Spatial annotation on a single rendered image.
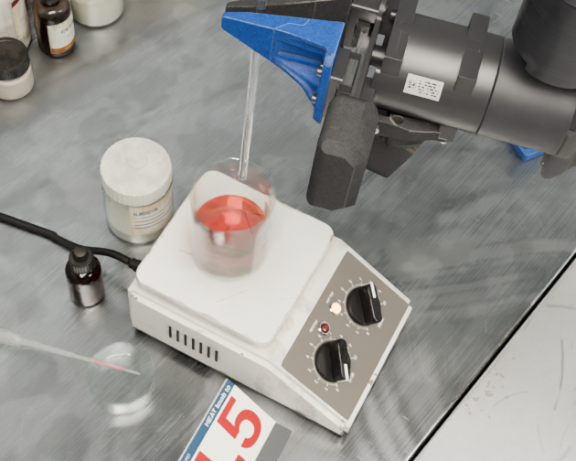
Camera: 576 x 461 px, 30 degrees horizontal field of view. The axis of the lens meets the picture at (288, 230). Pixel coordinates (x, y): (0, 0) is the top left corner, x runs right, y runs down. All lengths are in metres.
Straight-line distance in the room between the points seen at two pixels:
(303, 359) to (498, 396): 0.18
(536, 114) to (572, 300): 0.40
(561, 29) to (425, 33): 0.08
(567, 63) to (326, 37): 0.13
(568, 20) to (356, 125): 0.12
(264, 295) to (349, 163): 0.29
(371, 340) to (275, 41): 0.34
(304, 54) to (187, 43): 0.47
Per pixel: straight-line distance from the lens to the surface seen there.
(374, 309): 0.86
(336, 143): 0.55
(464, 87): 0.60
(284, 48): 0.62
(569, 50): 0.57
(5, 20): 1.04
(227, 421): 0.85
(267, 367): 0.83
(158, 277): 0.84
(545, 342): 0.96
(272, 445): 0.87
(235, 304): 0.82
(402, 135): 0.63
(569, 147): 0.63
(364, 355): 0.87
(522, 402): 0.93
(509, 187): 1.03
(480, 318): 0.95
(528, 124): 0.61
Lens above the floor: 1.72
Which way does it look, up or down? 59 degrees down
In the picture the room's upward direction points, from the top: 9 degrees clockwise
